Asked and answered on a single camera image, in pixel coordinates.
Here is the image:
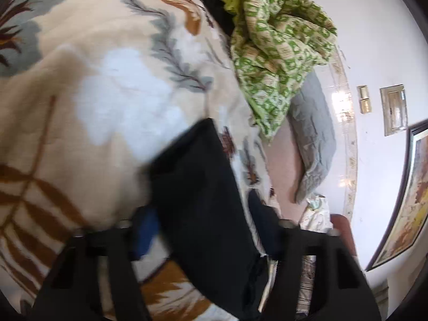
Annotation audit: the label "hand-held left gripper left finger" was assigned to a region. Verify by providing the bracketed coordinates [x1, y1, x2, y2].
[28, 205, 161, 321]

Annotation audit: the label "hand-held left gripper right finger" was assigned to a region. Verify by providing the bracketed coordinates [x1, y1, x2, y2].
[247, 189, 382, 321]

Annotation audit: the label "black pants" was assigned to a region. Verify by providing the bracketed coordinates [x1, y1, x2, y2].
[147, 118, 271, 321]

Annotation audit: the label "pink quilted mattress sheet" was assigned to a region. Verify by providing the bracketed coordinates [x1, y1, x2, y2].
[266, 115, 311, 221]

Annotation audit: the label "brown pillow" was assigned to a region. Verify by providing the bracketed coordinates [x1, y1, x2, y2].
[329, 214, 360, 268]

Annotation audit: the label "grey quilted blanket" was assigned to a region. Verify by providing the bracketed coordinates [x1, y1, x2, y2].
[286, 70, 337, 204]

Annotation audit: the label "beige leaf-print blanket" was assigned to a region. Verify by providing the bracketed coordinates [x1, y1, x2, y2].
[0, 0, 281, 321]

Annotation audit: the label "green patterned quilt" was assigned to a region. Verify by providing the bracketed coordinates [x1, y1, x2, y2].
[222, 0, 338, 141]

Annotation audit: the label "framed wall picture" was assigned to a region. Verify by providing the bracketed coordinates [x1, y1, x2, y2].
[364, 119, 428, 272]

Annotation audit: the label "gold light switch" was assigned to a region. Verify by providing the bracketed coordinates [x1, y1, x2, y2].
[357, 85, 373, 114]

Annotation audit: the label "gold framed wall plate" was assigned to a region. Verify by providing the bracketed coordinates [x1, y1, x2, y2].
[379, 84, 408, 137]

